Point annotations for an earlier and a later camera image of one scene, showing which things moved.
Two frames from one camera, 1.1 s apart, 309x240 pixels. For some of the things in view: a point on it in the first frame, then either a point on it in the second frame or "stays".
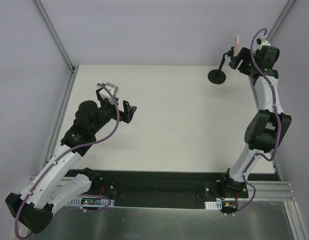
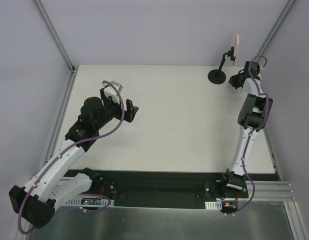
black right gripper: [239, 60] → [234, 80]
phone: [237, 45] stays
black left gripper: [126, 112] stays
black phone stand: [218, 76] stays
